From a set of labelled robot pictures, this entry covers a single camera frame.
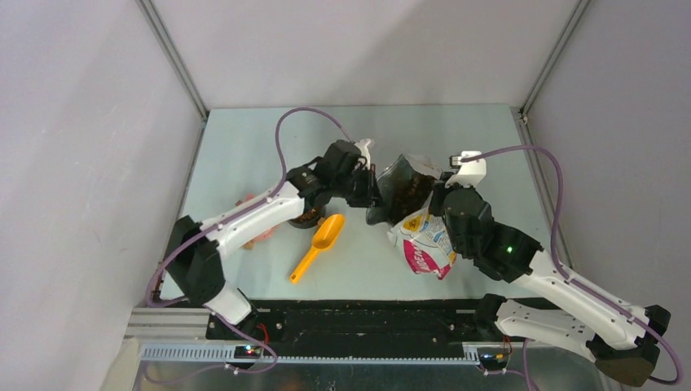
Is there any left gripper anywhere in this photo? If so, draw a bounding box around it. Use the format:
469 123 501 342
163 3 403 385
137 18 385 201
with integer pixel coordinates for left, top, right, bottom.
332 165 387 209

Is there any cat food bag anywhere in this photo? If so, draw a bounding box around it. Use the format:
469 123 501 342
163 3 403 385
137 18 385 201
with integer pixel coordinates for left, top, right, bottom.
366 154 456 280

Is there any yellow plastic scoop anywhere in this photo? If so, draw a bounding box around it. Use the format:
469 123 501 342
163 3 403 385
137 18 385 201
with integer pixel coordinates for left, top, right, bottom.
289 214 346 283

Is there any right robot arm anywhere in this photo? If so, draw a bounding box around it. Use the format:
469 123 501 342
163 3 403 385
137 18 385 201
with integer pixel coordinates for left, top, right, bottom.
429 172 671 387

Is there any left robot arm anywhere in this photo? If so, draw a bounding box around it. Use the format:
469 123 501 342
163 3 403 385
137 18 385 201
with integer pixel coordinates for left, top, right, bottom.
163 138 381 340

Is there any black pet bowl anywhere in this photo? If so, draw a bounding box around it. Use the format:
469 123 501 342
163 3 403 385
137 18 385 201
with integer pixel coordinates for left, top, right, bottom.
288 207 325 229

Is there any kibble in black bowl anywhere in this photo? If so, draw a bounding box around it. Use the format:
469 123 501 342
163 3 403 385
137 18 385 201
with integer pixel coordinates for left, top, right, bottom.
295 209 321 223

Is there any pink cat bowl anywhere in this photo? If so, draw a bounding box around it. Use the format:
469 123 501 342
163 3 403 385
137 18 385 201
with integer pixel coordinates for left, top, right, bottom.
235 194 279 250

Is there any wooden bowl stand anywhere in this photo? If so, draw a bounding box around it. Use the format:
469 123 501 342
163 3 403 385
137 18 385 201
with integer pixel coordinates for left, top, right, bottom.
242 217 326 250

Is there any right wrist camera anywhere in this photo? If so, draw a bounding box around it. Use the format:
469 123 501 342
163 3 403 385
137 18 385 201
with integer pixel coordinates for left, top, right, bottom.
444 151 486 188

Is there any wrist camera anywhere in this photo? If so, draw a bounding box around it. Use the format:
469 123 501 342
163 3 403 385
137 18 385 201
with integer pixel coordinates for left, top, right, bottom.
444 151 486 188
354 138 375 170

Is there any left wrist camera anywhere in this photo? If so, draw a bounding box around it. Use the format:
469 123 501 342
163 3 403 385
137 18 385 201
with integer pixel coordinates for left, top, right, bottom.
354 138 375 170

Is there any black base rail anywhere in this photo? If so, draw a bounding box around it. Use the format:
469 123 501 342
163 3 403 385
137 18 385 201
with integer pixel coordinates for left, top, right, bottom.
238 299 508 359

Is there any aluminium frame rail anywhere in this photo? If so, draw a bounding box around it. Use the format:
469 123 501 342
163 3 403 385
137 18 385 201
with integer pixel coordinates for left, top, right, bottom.
125 301 505 363

